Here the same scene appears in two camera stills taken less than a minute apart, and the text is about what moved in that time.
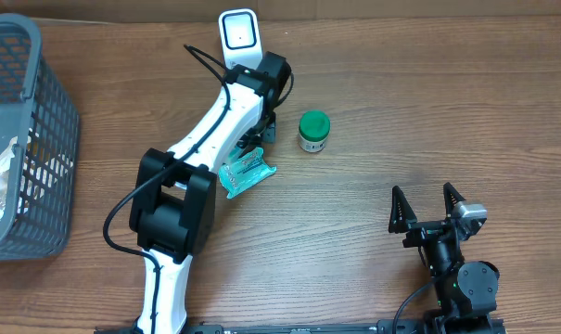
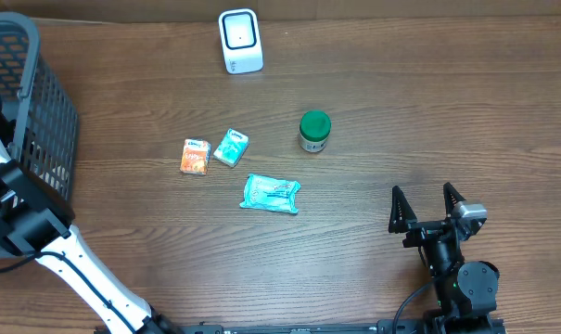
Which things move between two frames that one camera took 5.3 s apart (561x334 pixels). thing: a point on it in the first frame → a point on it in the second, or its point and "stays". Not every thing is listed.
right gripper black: (402, 219) stays
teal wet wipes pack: (246, 172) → (271, 194)
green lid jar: (313, 130) stays
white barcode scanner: (241, 39) stays
